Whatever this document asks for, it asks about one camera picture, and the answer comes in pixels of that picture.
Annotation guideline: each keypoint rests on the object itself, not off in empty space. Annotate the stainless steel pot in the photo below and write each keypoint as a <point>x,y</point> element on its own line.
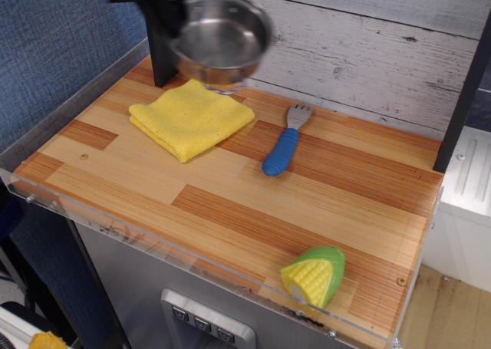
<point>221,43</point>

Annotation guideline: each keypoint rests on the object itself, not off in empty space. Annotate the folded yellow towel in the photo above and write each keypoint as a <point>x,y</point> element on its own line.
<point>189,120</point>

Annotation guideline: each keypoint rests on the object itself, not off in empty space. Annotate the clear acrylic edge guard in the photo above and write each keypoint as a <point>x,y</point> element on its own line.
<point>368,189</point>

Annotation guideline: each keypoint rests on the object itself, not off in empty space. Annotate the stainless steel cabinet front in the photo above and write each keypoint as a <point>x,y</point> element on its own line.
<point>134,280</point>

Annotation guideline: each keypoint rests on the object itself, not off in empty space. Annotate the toy corn cob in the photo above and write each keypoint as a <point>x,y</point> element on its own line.
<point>315,276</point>

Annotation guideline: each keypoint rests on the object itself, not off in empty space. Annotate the silver button control panel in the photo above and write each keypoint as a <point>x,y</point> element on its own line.
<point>195,325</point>

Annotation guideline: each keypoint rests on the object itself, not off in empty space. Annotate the yellow object bottom left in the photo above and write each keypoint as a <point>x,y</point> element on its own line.
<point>46,340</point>

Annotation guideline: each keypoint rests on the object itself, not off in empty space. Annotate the white side cabinet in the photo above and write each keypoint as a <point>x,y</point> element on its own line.
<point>458,243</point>

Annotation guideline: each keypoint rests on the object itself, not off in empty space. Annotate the black left upright post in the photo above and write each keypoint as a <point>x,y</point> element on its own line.
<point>162,62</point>

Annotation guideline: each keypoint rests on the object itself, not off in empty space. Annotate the blue handled metal fork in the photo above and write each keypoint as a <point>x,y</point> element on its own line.
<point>280,157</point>

